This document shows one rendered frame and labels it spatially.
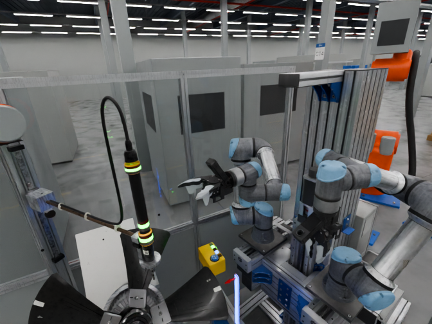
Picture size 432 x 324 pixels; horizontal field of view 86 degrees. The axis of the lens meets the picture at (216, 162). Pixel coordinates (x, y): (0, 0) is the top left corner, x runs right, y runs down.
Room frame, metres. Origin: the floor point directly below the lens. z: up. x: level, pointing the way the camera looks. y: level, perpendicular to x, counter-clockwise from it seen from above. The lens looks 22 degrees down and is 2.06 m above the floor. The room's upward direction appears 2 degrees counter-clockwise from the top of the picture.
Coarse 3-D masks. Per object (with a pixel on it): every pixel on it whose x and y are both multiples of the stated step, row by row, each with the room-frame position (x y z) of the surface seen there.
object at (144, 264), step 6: (132, 240) 0.62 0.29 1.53; (138, 240) 0.61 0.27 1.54; (138, 246) 0.61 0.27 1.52; (138, 252) 0.62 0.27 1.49; (156, 252) 0.64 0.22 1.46; (144, 258) 0.61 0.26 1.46; (156, 258) 0.61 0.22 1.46; (144, 264) 0.59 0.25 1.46; (150, 264) 0.59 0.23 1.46; (156, 264) 0.59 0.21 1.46
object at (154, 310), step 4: (160, 304) 0.65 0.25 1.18; (164, 304) 0.65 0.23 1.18; (152, 308) 0.64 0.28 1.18; (156, 308) 0.64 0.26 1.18; (160, 308) 0.64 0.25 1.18; (164, 308) 0.64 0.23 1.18; (152, 312) 0.62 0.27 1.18; (156, 312) 0.62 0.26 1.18; (164, 312) 0.62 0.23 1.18; (168, 312) 0.62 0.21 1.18; (152, 316) 0.60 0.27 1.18; (156, 316) 0.60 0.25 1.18; (160, 316) 0.60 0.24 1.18; (164, 316) 0.60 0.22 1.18; (168, 316) 0.60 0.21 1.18; (156, 320) 0.59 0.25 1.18; (160, 320) 0.59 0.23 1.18; (164, 320) 0.59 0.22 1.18; (168, 320) 0.59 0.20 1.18
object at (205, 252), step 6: (204, 246) 1.09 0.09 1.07; (210, 246) 1.09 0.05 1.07; (204, 252) 1.05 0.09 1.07; (210, 252) 1.04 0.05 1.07; (204, 258) 1.00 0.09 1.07; (210, 258) 0.99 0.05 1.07; (222, 258) 0.99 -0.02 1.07; (204, 264) 1.00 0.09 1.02; (210, 264) 0.95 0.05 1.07; (216, 264) 0.96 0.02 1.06; (222, 264) 0.98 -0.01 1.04; (216, 270) 0.96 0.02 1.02; (222, 270) 0.98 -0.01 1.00
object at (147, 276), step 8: (152, 232) 0.78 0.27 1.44; (160, 232) 0.78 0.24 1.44; (168, 232) 0.78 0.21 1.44; (128, 240) 0.78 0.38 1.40; (160, 240) 0.75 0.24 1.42; (128, 248) 0.77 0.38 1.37; (136, 248) 0.75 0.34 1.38; (160, 248) 0.73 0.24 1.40; (128, 256) 0.74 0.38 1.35; (136, 256) 0.73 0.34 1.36; (128, 264) 0.73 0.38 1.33; (136, 264) 0.71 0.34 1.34; (128, 272) 0.71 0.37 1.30; (136, 272) 0.69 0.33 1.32; (144, 272) 0.68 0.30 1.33; (128, 280) 0.69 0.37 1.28; (136, 280) 0.67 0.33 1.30; (144, 280) 0.66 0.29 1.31; (136, 288) 0.65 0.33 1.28; (144, 288) 0.64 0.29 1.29
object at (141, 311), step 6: (126, 306) 0.64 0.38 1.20; (120, 312) 0.61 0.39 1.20; (126, 312) 0.62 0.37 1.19; (132, 312) 0.57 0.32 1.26; (138, 312) 0.56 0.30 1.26; (144, 312) 0.57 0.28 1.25; (126, 318) 0.55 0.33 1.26; (132, 318) 0.55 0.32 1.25; (138, 318) 0.56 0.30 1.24; (144, 318) 0.56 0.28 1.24; (150, 318) 0.56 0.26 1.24
